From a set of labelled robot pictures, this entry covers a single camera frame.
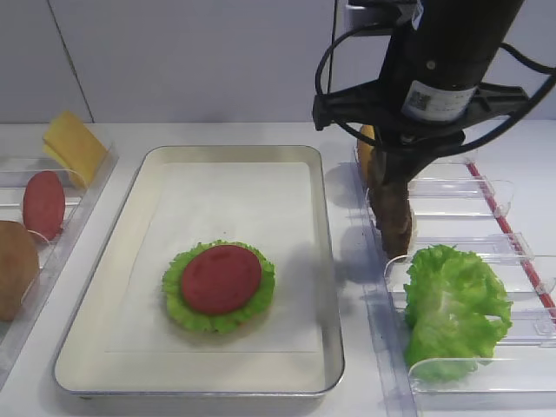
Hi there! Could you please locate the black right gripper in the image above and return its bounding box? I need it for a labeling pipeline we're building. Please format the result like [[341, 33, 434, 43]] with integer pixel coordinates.
[[313, 80, 537, 182]]

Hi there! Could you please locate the brown meat patty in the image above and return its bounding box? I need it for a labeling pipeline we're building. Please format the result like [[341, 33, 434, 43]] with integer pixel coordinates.
[[367, 149, 413, 259]]

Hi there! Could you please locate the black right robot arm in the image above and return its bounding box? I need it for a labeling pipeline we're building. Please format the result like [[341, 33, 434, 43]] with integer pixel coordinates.
[[312, 1, 554, 186]]

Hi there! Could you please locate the green lettuce leaf in rack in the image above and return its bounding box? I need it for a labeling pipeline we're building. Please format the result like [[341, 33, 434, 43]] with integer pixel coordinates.
[[404, 244, 513, 383]]

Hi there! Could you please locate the red tomato slice on tray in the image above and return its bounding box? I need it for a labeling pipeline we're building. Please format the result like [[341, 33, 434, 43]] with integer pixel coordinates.
[[181, 245, 262, 316]]

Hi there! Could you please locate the green lettuce on tray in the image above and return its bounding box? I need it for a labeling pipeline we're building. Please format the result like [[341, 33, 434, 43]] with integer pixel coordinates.
[[162, 240, 275, 334]]

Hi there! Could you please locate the yellow cheese slice in rack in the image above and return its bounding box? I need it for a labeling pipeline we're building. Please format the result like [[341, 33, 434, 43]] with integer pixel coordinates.
[[43, 111, 108, 189]]

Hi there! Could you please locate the red tomato slice in rack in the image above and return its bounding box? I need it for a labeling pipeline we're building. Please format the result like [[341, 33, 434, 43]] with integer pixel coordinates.
[[23, 170, 65, 241]]

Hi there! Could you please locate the yellow bun in right rack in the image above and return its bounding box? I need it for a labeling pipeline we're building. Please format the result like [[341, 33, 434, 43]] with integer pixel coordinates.
[[357, 125, 374, 189]]

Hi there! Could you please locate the clear acrylic right food rack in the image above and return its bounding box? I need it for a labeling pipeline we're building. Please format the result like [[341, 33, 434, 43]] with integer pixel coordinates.
[[353, 151, 555, 416]]

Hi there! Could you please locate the clear acrylic food rack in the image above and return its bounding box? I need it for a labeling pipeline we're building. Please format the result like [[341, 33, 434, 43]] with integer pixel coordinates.
[[1, 143, 118, 384], [353, 151, 555, 416]]

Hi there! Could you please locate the white tray liner paper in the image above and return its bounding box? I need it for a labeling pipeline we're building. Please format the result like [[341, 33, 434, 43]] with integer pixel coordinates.
[[108, 162, 321, 352]]

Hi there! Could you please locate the metal baking tray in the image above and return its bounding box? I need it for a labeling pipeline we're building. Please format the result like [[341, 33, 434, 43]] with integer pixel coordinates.
[[54, 145, 344, 397]]

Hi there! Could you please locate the clear acrylic left food rack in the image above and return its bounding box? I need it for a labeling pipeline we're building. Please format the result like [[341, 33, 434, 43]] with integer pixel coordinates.
[[1, 143, 118, 384]]

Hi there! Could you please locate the brown bun in left rack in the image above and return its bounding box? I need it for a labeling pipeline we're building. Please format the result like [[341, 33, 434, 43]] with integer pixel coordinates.
[[1, 221, 39, 321]]

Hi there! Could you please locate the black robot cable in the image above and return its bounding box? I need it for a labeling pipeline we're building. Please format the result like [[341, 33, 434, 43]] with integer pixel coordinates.
[[314, 0, 556, 153]]

